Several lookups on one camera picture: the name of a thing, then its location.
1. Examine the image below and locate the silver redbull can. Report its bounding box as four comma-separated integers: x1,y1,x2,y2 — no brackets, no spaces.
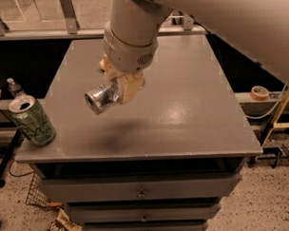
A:
85,82,119,114

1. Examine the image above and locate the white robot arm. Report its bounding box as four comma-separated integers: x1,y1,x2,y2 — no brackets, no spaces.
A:
103,0,289,86

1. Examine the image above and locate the green soda can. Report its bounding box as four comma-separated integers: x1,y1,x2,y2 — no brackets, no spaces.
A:
9,95,56,145

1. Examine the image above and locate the yellow sponge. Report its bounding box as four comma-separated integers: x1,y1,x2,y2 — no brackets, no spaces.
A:
99,55,108,71

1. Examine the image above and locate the top grey drawer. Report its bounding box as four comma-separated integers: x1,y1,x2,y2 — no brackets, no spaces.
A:
39,173,241,203

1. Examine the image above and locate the grey drawer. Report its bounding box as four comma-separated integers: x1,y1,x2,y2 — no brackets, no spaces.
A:
39,173,241,203
65,201,221,223
83,220,208,231

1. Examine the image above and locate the roll of tape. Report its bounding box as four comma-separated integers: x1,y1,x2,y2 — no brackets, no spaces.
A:
250,86,269,101

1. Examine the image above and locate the middle grey drawer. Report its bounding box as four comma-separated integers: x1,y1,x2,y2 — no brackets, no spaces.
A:
65,201,221,223

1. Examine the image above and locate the grey metal railing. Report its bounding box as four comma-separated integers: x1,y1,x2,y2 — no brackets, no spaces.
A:
0,0,209,43

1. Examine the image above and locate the bottom grey drawer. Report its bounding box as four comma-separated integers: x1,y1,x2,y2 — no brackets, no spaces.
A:
83,220,208,231

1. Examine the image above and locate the yellow metal stand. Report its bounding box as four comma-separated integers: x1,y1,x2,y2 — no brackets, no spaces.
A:
260,87,289,147

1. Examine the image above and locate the brown snack bag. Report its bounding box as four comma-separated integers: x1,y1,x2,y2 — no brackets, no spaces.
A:
46,209,82,231

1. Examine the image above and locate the black stand pole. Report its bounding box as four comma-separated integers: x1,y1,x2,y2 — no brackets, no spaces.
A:
0,129,21,188

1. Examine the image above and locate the wire mesh basket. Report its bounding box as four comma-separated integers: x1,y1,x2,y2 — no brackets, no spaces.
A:
26,174,63,211

